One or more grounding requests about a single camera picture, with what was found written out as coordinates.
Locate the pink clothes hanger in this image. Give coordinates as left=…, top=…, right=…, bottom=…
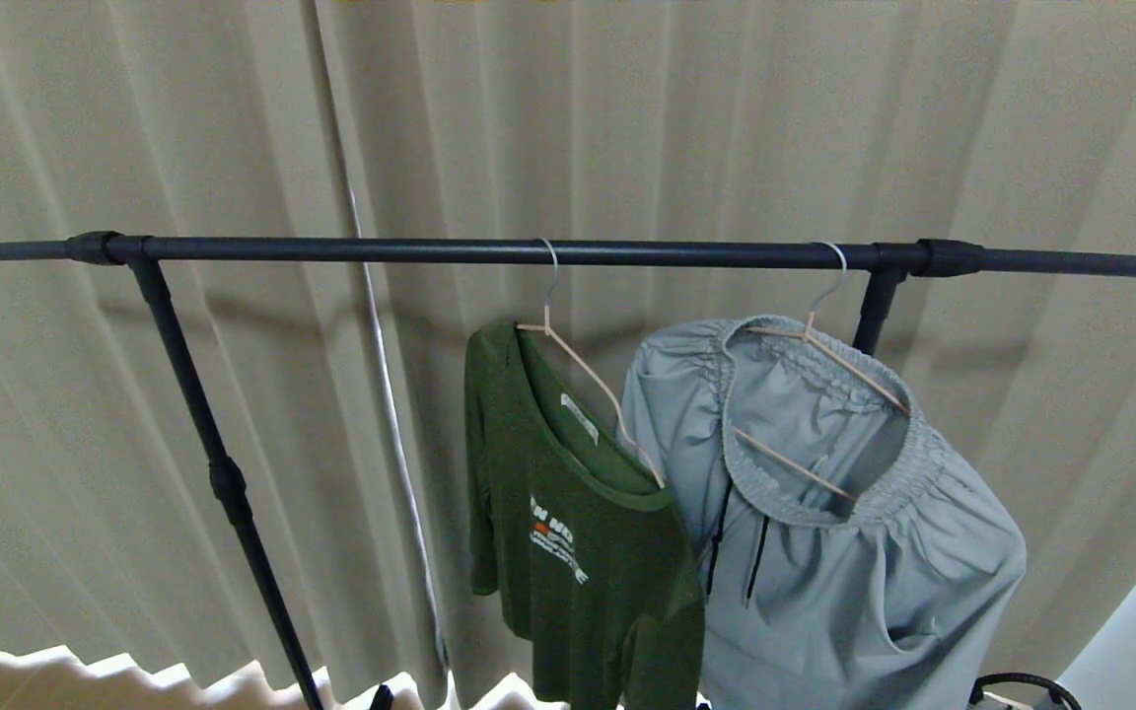
left=516, top=237, right=666, bottom=489
left=731, top=240, right=912, bottom=502

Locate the green printed t-shirt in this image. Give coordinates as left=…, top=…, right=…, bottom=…
left=464, top=320, right=707, bottom=710

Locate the pale grey garment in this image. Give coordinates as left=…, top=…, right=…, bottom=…
left=617, top=316, right=1028, bottom=710

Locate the black clothes rack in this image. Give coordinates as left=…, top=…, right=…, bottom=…
left=0, top=232, right=1136, bottom=710

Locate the white laundry basket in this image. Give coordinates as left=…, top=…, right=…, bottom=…
left=967, top=673, right=1084, bottom=710

